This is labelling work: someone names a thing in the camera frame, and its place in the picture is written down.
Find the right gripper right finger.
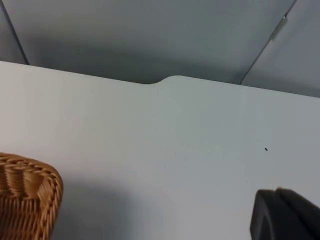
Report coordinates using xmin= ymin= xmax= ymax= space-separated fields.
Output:
xmin=276 ymin=186 xmax=320 ymax=226

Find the pale brown wicker basket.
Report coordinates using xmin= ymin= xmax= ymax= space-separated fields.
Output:
xmin=0 ymin=152 xmax=64 ymax=240

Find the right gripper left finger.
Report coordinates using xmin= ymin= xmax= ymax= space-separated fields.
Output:
xmin=249 ymin=188 xmax=320 ymax=240

